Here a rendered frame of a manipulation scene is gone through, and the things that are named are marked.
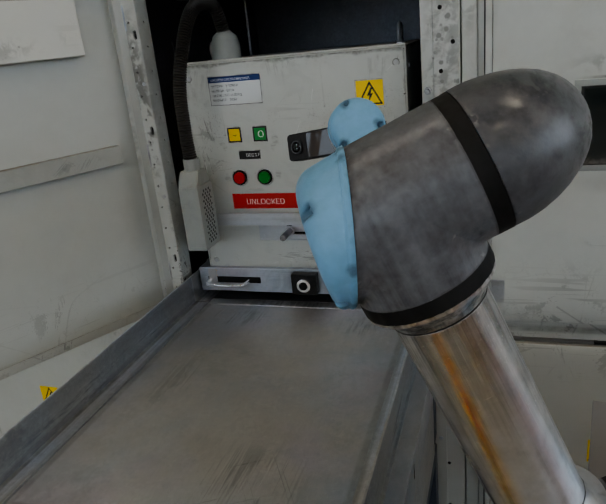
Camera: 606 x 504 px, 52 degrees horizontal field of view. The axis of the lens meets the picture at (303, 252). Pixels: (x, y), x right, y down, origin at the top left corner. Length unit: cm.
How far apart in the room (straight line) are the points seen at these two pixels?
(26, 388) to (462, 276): 161
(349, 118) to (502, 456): 47
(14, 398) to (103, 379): 80
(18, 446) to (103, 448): 12
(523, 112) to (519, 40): 73
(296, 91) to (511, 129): 91
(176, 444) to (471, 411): 59
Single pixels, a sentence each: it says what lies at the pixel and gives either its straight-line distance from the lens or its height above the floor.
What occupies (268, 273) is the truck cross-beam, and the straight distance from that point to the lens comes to 144.
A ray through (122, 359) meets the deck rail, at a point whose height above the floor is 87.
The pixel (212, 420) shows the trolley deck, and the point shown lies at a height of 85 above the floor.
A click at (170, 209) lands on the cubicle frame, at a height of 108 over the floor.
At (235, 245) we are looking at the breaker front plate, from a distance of 146.
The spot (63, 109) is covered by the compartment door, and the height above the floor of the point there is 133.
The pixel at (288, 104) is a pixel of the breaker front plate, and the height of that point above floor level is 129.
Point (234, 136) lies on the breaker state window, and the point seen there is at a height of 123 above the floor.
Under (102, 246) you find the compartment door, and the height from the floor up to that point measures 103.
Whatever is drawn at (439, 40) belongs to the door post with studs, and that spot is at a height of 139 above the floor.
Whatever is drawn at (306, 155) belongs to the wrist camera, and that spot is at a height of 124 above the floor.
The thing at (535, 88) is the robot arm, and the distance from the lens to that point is 47.
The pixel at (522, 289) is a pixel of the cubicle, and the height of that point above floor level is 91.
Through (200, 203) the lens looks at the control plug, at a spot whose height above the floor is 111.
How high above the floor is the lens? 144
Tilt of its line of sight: 20 degrees down
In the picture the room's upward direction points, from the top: 6 degrees counter-clockwise
